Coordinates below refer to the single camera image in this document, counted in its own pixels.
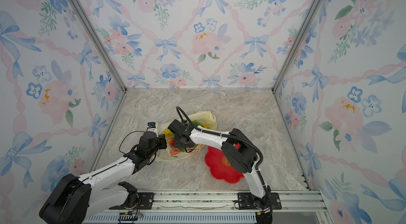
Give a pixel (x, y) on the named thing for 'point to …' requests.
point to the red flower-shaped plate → (220, 167)
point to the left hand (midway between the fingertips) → (166, 134)
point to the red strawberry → (172, 142)
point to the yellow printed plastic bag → (205, 120)
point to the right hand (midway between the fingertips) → (180, 143)
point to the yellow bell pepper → (168, 133)
